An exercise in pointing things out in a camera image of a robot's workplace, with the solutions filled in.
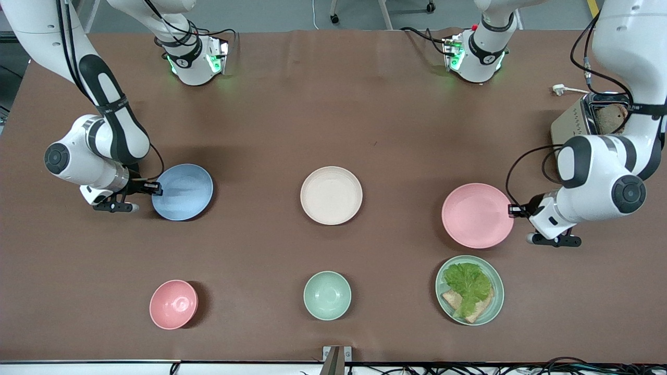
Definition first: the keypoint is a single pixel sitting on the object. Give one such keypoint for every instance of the beige toaster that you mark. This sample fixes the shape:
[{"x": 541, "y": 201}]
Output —
[{"x": 570, "y": 127}]

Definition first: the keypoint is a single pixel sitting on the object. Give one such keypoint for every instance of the metal bracket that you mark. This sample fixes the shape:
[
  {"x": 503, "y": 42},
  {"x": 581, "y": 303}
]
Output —
[{"x": 336, "y": 360}]

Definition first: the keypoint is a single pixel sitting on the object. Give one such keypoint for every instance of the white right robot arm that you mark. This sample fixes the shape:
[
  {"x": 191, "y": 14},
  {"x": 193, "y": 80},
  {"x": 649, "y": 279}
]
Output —
[{"x": 78, "y": 156}]

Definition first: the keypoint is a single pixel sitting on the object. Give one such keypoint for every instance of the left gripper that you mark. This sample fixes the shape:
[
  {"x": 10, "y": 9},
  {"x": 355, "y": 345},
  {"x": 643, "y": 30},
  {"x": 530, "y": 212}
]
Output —
[{"x": 532, "y": 203}]

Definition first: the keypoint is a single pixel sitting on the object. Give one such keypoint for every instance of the pink shallow bowl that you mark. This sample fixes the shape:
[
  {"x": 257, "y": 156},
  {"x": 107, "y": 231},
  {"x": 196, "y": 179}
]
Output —
[{"x": 477, "y": 216}]

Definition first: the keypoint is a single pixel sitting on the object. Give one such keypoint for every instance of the white edge rail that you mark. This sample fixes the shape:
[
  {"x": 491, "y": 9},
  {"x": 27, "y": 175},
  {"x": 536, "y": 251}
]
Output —
[{"x": 78, "y": 369}]

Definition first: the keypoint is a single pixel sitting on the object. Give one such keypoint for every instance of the chair legs with casters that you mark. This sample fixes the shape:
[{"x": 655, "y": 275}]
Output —
[{"x": 385, "y": 13}]

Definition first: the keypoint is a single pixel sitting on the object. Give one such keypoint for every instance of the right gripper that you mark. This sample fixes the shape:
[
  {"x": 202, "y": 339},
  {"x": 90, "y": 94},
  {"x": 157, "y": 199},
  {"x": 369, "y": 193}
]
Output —
[{"x": 136, "y": 185}]

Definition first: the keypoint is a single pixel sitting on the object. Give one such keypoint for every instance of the blue shallow bowl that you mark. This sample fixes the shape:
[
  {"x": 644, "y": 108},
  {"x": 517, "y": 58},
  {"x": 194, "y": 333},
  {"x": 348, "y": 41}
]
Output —
[{"x": 185, "y": 192}]

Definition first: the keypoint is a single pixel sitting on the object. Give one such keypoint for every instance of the green plate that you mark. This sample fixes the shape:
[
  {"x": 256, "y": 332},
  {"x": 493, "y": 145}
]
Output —
[{"x": 495, "y": 307}]

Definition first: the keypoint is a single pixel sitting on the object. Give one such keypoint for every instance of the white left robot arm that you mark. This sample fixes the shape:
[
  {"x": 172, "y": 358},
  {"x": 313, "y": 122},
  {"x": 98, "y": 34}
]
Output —
[{"x": 599, "y": 172}]

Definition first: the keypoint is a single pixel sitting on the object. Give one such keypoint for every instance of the beige shallow bowl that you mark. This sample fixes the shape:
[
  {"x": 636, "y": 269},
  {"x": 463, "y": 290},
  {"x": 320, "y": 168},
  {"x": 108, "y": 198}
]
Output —
[{"x": 331, "y": 195}]

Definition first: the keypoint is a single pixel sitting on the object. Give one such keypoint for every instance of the small green deep bowl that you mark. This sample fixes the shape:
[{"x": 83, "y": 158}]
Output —
[{"x": 327, "y": 295}]

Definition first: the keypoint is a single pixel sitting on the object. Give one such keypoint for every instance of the green lettuce leaf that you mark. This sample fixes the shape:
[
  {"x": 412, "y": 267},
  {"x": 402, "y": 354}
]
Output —
[{"x": 469, "y": 286}]

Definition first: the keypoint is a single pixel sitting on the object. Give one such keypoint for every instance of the bread slice in toaster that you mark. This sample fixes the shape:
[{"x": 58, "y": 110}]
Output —
[{"x": 610, "y": 119}]

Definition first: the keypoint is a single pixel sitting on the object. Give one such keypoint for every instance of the toast slice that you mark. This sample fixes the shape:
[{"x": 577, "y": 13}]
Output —
[{"x": 451, "y": 299}]

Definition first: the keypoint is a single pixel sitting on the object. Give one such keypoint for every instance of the small pink deep bowl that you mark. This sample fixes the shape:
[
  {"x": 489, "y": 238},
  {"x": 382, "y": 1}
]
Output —
[{"x": 173, "y": 304}]

